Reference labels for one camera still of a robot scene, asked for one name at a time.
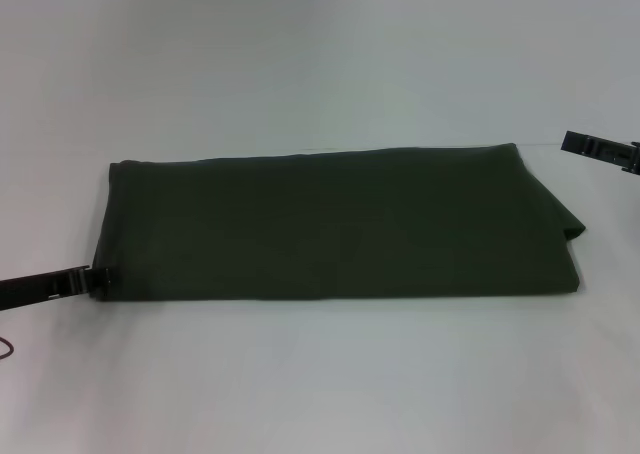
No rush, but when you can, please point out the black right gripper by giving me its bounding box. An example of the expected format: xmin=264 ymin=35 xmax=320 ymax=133
xmin=560 ymin=129 xmax=640 ymax=176

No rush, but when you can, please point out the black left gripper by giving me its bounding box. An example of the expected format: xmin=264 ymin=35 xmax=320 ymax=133
xmin=0 ymin=264 xmax=112 ymax=314

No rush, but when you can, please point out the dark green shirt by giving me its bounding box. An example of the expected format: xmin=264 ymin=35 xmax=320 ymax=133
xmin=92 ymin=142 xmax=587 ymax=305

